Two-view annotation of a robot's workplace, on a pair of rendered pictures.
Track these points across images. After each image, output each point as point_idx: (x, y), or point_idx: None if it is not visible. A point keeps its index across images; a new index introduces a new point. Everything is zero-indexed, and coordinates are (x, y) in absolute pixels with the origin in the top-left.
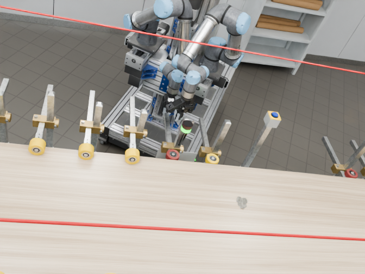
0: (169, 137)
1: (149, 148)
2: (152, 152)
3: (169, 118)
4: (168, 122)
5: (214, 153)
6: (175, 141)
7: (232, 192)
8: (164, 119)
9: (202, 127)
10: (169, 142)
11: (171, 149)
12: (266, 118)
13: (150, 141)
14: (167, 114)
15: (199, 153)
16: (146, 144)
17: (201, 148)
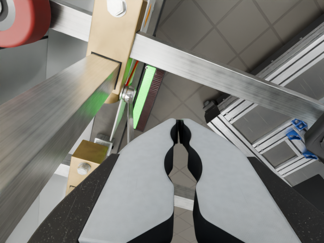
0: (168, 61)
1: (271, 72)
2: (262, 74)
3: (287, 114)
4: (264, 97)
5: (66, 188)
6: (90, 65)
7: None
8: (296, 92)
9: (191, 203)
10: (140, 48)
11: (25, 9)
12: None
13: (284, 78)
14: (314, 114)
15: (88, 145)
16: (281, 67)
17: (89, 164)
